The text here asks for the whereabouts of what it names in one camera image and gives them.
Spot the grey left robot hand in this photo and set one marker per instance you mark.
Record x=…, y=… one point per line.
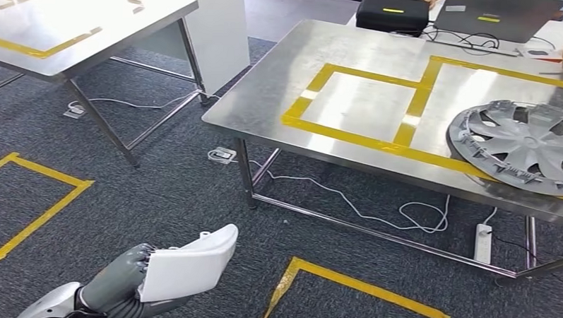
x=113, y=283

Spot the white plastic car part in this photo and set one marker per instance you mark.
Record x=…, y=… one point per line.
x=188, y=272

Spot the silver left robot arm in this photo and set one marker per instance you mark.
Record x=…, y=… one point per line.
x=51, y=304

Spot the steel workbench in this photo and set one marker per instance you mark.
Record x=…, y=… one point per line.
x=275, y=82

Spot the white plug adapter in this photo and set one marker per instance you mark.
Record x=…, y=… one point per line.
x=223, y=156
x=75, y=109

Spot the yellow tape marks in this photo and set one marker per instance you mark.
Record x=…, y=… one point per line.
x=70, y=42

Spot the steel table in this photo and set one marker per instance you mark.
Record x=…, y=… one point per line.
x=80, y=10

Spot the yellow tape outline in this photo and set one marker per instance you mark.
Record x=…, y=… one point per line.
x=357, y=138

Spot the white power strip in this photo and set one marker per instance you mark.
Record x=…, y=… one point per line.
x=483, y=244

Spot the black carry case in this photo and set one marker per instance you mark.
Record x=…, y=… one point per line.
x=389, y=21

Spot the grey wheel cover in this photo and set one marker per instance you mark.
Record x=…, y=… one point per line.
x=520, y=147

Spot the grey laptop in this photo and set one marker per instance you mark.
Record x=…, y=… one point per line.
x=501, y=25

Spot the small white orange box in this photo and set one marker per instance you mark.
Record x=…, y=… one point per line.
x=540, y=53

